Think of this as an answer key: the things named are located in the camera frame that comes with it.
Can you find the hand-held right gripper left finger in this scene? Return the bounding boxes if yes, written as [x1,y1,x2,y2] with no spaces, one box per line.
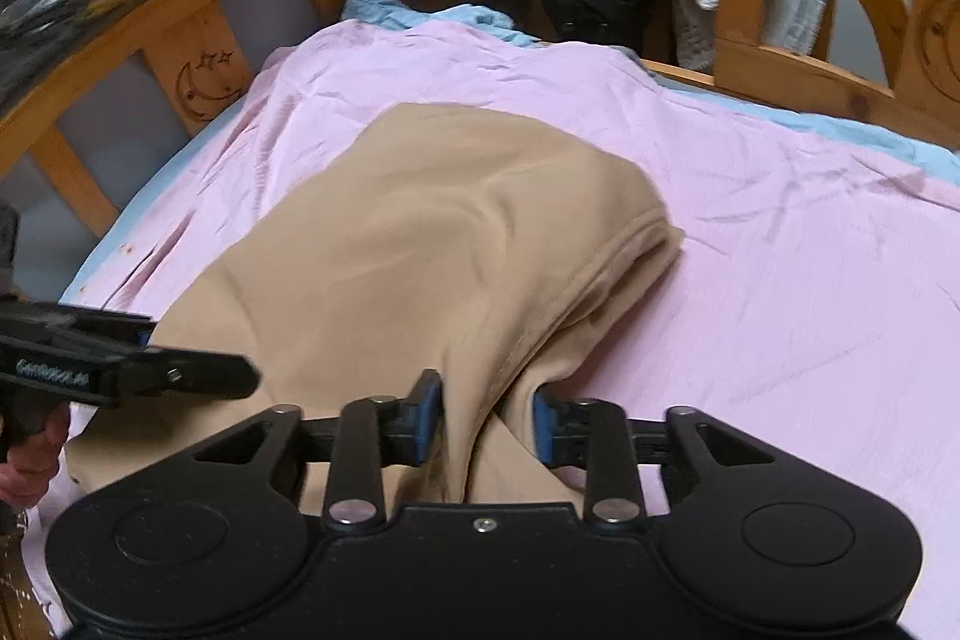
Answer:
[193,370,443,530]

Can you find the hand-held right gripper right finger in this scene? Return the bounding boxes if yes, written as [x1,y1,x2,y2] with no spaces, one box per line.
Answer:
[531,383,777,528]

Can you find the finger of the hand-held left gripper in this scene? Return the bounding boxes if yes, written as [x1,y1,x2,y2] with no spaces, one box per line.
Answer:
[116,346,263,403]
[75,308,155,351]

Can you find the tan garment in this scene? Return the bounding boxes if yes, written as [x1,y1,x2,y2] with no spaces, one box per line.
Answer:
[64,101,685,513]

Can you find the person's left hand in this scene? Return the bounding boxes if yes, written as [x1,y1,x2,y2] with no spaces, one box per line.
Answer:
[0,410,71,500]

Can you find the brown patterned cloth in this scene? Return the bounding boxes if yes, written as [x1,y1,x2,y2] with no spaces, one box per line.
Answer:
[0,512,55,640]

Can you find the pink bed sheet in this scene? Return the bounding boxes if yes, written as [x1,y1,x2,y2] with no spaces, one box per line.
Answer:
[15,20,960,640]

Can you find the light blue bed sheet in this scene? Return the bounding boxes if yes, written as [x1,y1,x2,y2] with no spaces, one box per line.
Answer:
[58,0,960,311]

